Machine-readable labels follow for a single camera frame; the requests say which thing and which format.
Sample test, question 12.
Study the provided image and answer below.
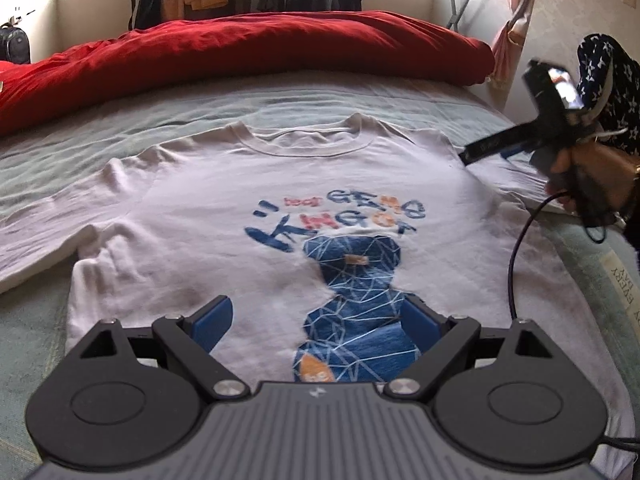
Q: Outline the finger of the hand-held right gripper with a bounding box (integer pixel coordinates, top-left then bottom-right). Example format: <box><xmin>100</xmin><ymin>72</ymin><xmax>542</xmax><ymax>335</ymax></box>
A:
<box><xmin>460</xmin><ymin>120</ymin><xmax>548</xmax><ymax>168</ymax></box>

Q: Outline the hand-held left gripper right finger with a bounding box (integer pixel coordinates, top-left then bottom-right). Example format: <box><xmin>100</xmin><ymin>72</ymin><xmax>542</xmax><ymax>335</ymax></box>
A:
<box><xmin>386</xmin><ymin>296</ymin><xmax>551</xmax><ymax>402</ymax></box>

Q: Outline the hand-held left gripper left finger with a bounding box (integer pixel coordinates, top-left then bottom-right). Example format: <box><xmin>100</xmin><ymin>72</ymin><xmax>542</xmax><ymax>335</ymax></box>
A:
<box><xmin>82</xmin><ymin>296</ymin><xmax>248</xmax><ymax>401</ymax></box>

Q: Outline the white printed t-shirt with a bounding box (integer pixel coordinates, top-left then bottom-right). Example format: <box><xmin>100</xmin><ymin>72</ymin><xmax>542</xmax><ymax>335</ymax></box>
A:
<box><xmin>0</xmin><ymin>112</ymin><xmax>631</xmax><ymax>480</ymax></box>

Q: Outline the person's right hand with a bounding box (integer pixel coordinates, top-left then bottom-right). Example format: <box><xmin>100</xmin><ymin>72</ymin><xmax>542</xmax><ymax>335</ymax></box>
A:
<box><xmin>545</xmin><ymin>142</ymin><xmax>640</xmax><ymax>216</ymax></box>

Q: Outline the pink curtain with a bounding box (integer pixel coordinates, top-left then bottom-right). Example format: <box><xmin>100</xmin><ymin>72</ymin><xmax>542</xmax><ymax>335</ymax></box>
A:
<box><xmin>492</xmin><ymin>0</ymin><xmax>538</xmax><ymax>86</ymax></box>

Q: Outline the red quilt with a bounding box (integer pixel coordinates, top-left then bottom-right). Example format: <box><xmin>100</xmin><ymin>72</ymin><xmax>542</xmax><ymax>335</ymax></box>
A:
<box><xmin>0</xmin><ymin>10</ymin><xmax>496</xmax><ymax>138</ymax></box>

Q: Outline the black hanging bag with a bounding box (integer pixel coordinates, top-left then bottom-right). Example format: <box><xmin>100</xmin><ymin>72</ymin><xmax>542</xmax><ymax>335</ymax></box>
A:
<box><xmin>132</xmin><ymin>0</ymin><xmax>168</xmax><ymax>31</ymax></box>

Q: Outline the black backpack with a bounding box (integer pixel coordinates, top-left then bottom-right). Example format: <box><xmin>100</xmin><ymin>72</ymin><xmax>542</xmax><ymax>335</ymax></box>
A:
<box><xmin>0</xmin><ymin>22</ymin><xmax>31</xmax><ymax>66</ymax></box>

